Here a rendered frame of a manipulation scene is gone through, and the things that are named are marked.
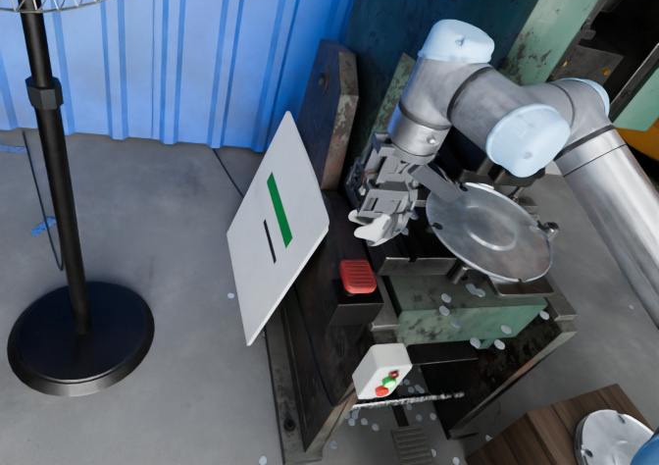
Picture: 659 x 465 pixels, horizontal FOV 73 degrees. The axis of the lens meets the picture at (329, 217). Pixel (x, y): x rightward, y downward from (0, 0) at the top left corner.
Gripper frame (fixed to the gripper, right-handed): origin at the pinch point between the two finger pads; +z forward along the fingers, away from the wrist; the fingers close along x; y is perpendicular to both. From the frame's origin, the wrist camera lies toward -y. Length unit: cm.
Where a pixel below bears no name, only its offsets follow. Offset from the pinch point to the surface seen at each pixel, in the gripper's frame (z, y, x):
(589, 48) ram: -31.9, -31.9, -14.6
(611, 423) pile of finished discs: 47, -81, 22
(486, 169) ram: -5.6, -27.3, -14.4
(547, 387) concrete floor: 85, -105, -3
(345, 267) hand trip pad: 9.1, 2.1, -1.2
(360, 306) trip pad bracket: 15.2, -1.7, 3.2
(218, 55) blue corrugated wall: 39, 14, -134
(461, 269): 15.1, -28.4, -5.3
